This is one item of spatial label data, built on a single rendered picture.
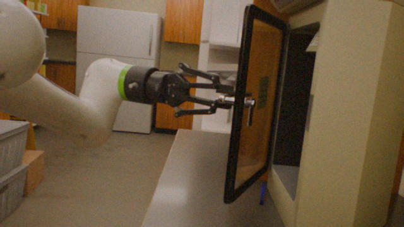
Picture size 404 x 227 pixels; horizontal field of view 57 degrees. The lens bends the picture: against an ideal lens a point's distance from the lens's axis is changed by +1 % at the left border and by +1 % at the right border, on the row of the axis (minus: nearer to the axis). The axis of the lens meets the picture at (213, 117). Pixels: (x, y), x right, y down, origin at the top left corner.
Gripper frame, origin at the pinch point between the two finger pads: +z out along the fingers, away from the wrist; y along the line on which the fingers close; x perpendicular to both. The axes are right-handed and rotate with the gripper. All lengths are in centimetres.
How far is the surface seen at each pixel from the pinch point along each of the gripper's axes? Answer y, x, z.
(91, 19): 43, 353, -361
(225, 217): -26.0, -4.0, 2.8
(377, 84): 6.5, -2.6, 28.5
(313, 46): 12.7, 4.2, 15.2
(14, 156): -76, 104, -199
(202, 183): -26.0, 12.5, -10.6
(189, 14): 68, 442, -251
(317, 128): -2.6, -6.7, 20.0
